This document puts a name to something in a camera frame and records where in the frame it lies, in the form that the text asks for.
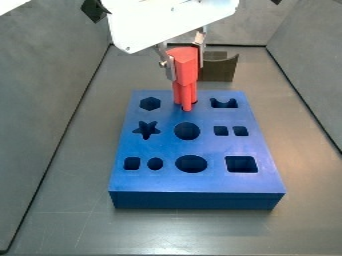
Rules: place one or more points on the red three prong block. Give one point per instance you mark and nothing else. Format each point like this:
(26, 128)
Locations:
(186, 76)

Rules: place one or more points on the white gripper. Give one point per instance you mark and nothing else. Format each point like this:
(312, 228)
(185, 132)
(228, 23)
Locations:
(141, 23)

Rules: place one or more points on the blue shape sorting board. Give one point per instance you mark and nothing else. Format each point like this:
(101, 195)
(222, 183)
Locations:
(193, 160)

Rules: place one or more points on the dark curved holder block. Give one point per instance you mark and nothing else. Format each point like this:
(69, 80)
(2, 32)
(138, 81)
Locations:
(218, 67)

